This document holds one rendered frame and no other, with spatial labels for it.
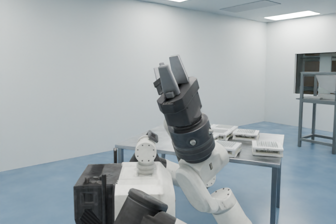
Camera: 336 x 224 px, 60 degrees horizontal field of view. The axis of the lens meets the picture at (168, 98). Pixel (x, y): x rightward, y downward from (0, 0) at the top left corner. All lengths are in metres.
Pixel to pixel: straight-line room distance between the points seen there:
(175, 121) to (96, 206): 0.45
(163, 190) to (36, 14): 4.55
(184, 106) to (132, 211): 0.32
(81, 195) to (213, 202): 0.42
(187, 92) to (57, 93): 4.71
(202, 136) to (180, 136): 0.04
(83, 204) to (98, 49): 4.69
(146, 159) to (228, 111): 7.00
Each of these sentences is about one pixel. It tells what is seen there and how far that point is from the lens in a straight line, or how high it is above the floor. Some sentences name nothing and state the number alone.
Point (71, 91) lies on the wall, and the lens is 5.29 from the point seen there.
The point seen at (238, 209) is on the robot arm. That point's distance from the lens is 0.71.
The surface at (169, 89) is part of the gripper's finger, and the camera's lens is 0.55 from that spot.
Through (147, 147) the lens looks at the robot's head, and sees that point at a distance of 0.90.
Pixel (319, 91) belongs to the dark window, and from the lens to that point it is 8.48.
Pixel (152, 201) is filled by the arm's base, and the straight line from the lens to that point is 0.75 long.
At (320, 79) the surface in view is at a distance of 6.23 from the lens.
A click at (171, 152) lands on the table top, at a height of 0.82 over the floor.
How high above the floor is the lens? 1.56
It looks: 6 degrees down
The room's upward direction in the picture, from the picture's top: straight up
